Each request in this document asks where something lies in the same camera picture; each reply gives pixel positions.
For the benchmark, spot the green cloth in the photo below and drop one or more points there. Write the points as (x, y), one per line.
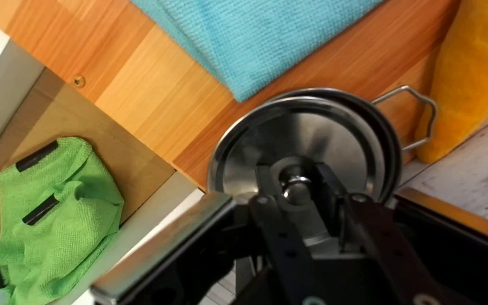
(74, 255)

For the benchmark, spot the light blue cloth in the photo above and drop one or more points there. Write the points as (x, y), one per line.
(254, 40)

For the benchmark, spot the silver round lid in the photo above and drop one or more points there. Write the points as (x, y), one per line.
(311, 136)

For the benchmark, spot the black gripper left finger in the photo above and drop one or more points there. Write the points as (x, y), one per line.
(278, 248)

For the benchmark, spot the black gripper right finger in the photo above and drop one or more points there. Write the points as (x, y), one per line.
(379, 248)

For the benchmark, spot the orange plush carrot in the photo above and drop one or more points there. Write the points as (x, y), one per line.
(474, 79)

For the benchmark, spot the silver pot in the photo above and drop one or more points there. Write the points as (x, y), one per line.
(391, 153)

